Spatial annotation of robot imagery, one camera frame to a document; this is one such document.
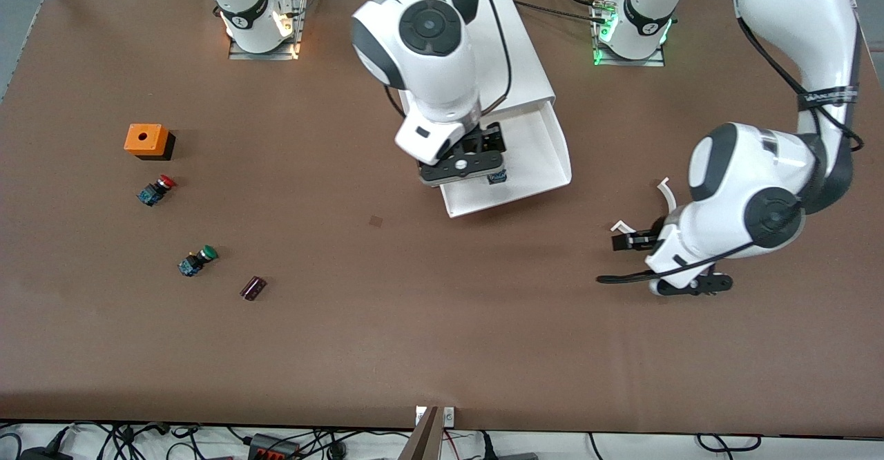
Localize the orange button enclosure box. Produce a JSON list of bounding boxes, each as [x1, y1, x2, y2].
[[124, 124, 176, 162]]

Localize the black looped floor cable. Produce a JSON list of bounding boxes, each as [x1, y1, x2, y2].
[[694, 434, 762, 453]]

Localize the white curved plastic strip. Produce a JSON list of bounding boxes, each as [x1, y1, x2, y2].
[[611, 177, 678, 235]]

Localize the black power strip red switches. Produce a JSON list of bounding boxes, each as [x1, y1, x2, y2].
[[249, 433, 302, 460]]

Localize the white drawer tray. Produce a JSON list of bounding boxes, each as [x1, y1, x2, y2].
[[441, 99, 573, 220]]

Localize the brown wooden post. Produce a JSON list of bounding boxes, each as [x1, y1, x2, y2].
[[398, 406, 441, 460]]

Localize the green push button switch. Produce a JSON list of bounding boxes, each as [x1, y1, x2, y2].
[[177, 245, 219, 278]]

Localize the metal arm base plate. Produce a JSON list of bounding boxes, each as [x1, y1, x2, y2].
[[592, 1, 668, 68], [228, 0, 306, 61]]

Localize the white drawer cabinet housing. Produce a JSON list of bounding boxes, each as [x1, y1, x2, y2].
[[397, 0, 557, 136]]

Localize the red push button switch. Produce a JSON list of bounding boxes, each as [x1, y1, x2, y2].
[[136, 175, 177, 207]]

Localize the black cable on table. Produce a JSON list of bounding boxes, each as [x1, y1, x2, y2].
[[513, 0, 612, 27]]

